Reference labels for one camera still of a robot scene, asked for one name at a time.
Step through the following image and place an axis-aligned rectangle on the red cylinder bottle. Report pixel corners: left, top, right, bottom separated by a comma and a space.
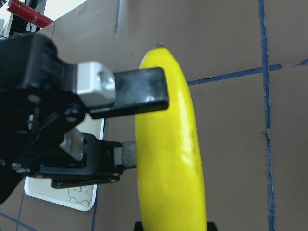
7, 0, 53, 28

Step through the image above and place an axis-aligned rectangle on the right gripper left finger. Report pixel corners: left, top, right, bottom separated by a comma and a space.
89, 67, 169, 119

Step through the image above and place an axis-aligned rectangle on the white rectangular bear plate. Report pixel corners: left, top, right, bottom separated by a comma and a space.
24, 116, 105, 212

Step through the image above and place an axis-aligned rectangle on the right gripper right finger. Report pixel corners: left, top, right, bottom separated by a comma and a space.
114, 141, 137, 168

